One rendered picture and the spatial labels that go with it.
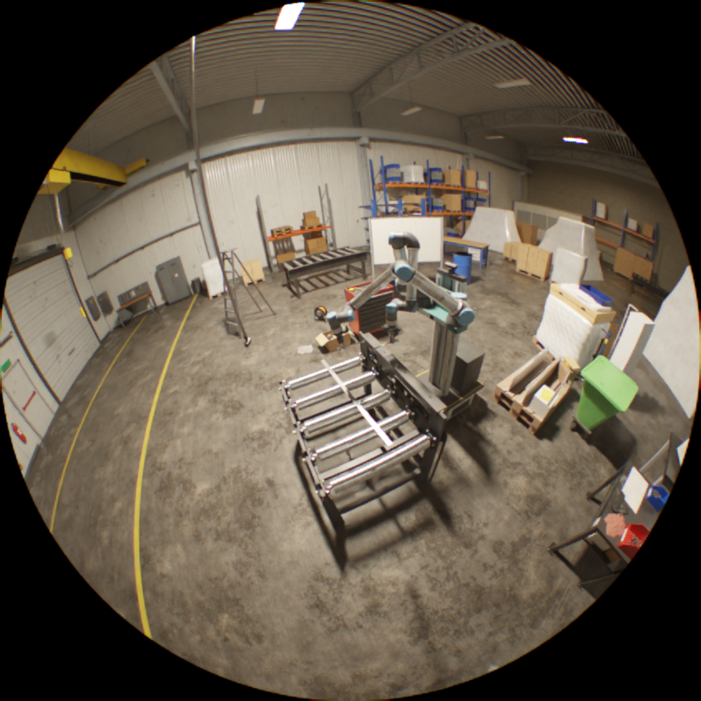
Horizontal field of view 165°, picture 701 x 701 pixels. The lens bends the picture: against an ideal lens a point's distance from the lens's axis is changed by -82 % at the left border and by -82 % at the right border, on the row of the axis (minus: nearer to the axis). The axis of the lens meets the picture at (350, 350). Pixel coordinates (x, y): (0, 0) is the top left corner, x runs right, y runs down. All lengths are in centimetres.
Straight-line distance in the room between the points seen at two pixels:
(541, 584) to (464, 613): 81
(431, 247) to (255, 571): 697
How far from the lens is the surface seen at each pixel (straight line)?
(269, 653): 280
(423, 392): 184
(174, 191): 1184
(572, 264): 929
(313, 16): 863
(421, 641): 259
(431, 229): 648
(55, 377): 1039
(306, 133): 1169
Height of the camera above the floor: 248
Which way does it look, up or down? 35 degrees down
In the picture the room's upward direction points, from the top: 7 degrees counter-clockwise
